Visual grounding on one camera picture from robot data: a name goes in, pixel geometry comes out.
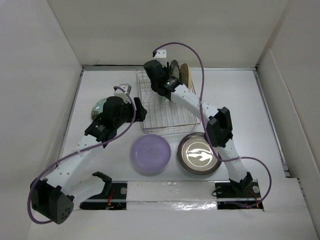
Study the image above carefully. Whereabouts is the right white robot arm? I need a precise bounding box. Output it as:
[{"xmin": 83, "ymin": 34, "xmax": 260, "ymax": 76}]
[{"xmin": 143, "ymin": 60, "xmax": 253, "ymax": 198}]

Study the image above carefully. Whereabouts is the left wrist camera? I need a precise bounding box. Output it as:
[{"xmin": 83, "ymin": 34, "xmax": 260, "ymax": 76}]
[{"xmin": 113, "ymin": 83, "xmax": 132, "ymax": 103}]

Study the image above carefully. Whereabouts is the clear glass plate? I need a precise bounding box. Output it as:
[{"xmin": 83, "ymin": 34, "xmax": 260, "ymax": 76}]
[{"xmin": 90, "ymin": 98, "xmax": 107, "ymax": 121}]

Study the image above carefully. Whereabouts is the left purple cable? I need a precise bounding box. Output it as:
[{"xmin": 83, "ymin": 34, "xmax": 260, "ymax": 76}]
[{"xmin": 26, "ymin": 86, "xmax": 138, "ymax": 225}]

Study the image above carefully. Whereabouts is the beige wooden plate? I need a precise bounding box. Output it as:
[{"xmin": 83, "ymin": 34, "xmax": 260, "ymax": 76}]
[{"xmin": 180, "ymin": 63, "xmax": 192, "ymax": 90}]

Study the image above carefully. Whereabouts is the dark striped rim plate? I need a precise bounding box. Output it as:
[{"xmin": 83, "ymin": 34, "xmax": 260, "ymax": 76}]
[{"xmin": 169, "ymin": 60, "xmax": 181, "ymax": 79}]

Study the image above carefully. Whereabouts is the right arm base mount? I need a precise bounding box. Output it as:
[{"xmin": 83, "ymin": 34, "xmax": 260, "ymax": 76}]
[{"xmin": 211, "ymin": 181, "xmax": 264, "ymax": 210}]

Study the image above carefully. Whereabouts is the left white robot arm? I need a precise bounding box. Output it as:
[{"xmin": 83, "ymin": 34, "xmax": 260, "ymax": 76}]
[{"xmin": 27, "ymin": 95, "xmax": 147, "ymax": 225}]

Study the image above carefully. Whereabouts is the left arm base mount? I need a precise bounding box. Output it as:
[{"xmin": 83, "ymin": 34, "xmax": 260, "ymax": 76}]
[{"xmin": 79, "ymin": 181, "xmax": 128, "ymax": 211}]

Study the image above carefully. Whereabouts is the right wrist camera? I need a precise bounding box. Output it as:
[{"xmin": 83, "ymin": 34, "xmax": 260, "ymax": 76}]
[{"xmin": 152, "ymin": 49, "xmax": 167, "ymax": 59}]

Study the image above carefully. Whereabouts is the light green rectangular dish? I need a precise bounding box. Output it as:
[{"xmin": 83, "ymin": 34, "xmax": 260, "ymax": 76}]
[{"xmin": 155, "ymin": 95, "xmax": 167, "ymax": 106}]

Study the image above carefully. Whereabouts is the brown rim cream bowl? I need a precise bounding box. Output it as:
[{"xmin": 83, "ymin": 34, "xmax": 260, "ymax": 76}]
[{"xmin": 177, "ymin": 132, "xmax": 221, "ymax": 175}]

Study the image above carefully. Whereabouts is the wire dish rack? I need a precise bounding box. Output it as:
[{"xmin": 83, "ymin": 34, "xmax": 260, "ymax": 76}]
[{"xmin": 135, "ymin": 68, "xmax": 200, "ymax": 135}]

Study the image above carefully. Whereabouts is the purple plastic plate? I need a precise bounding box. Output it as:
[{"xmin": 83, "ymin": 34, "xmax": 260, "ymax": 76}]
[{"xmin": 130, "ymin": 134, "xmax": 172, "ymax": 176}]

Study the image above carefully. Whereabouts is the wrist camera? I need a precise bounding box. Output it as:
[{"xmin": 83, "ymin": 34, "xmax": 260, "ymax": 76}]
[
  {"xmin": 113, "ymin": 83, "xmax": 132, "ymax": 103},
  {"xmin": 152, "ymin": 49, "xmax": 167, "ymax": 59}
]

